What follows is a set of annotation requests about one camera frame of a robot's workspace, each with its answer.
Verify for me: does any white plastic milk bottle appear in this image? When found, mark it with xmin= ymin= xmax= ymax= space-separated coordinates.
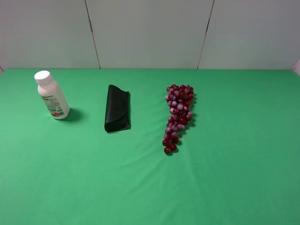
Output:
xmin=34 ymin=70 xmax=70 ymax=120

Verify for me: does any black folded glasses case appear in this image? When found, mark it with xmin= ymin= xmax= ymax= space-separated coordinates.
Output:
xmin=104 ymin=84 xmax=131 ymax=133

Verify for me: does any red grape bunch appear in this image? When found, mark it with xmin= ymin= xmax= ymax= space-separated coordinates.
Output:
xmin=162 ymin=84 xmax=194 ymax=155

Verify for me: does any green tablecloth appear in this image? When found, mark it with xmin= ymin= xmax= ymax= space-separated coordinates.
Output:
xmin=0 ymin=69 xmax=300 ymax=225

